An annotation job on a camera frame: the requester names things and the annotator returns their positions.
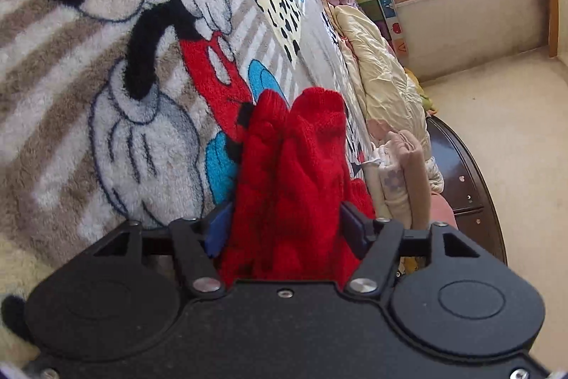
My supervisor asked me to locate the pastel folded clothes stack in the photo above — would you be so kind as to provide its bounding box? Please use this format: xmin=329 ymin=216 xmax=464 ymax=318
xmin=359 ymin=129 xmax=445 ymax=229

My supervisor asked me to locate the pink pillow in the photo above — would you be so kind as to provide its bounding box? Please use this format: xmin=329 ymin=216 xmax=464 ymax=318
xmin=428 ymin=191 xmax=459 ymax=229

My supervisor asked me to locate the cartoon mouse printed blanket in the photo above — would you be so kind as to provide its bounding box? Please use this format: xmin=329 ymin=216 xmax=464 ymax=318
xmin=0 ymin=0 xmax=379 ymax=362

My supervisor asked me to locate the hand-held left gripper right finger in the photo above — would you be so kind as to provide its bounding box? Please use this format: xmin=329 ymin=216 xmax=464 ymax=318
xmin=340 ymin=202 xmax=482 ymax=298

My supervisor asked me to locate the green plush toy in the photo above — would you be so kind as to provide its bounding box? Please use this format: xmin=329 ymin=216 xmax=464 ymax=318
xmin=416 ymin=81 xmax=438 ymax=116

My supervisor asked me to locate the red knit sweater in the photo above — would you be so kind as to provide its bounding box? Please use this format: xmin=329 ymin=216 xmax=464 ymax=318
xmin=219 ymin=86 xmax=379 ymax=287

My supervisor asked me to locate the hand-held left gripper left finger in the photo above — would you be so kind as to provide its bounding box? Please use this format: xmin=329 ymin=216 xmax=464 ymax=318
xmin=93 ymin=201 xmax=235 ymax=300

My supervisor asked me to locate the dark wooden headboard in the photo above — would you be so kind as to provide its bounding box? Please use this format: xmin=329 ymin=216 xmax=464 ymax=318
xmin=425 ymin=114 xmax=509 ymax=270

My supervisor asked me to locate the cream quilt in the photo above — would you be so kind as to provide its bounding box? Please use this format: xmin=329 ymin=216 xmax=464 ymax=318
xmin=321 ymin=0 xmax=430 ymax=141

